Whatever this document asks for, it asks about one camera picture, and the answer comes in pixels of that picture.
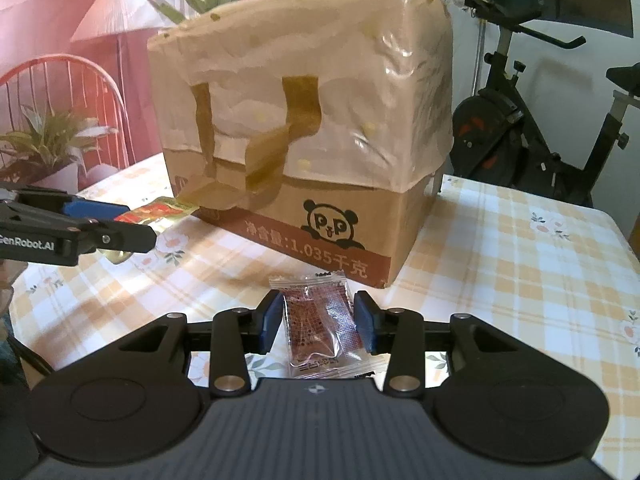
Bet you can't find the red printed wall curtain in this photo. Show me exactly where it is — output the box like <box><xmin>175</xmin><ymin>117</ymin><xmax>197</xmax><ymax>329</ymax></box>
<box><xmin>0</xmin><ymin>0</ymin><xmax>269</xmax><ymax>196</ymax></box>

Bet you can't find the dark red clear packet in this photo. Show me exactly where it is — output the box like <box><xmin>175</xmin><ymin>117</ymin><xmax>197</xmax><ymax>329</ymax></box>
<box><xmin>269</xmin><ymin>271</ymin><xmax>387</xmax><ymax>380</ymax></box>

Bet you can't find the cardboard box with plastic liner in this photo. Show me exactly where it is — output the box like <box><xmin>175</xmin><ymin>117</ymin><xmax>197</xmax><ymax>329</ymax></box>
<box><xmin>148</xmin><ymin>0</ymin><xmax>454</xmax><ymax>288</ymax></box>

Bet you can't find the gold red snack packet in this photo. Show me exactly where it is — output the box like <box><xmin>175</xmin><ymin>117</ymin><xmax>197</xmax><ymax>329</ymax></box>
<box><xmin>96</xmin><ymin>196</ymin><xmax>201</xmax><ymax>265</ymax></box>

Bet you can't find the black exercise bike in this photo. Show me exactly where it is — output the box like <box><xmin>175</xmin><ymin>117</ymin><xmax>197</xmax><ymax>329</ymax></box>
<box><xmin>447</xmin><ymin>0</ymin><xmax>640</xmax><ymax>208</ymax></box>

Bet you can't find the checkered floral tablecloth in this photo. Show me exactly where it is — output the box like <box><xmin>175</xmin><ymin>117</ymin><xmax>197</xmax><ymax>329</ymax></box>
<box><xmin>10</xmin><ymin>176</ymin><xmax>639</xmax><ymax>479</ymax></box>

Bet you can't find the person's left hand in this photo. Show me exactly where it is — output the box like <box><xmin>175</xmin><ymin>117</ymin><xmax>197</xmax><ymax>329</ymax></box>
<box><xmin>0</xmin><ymin>260</ymin><xmax>28</xmax><ymax>311</ymax></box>

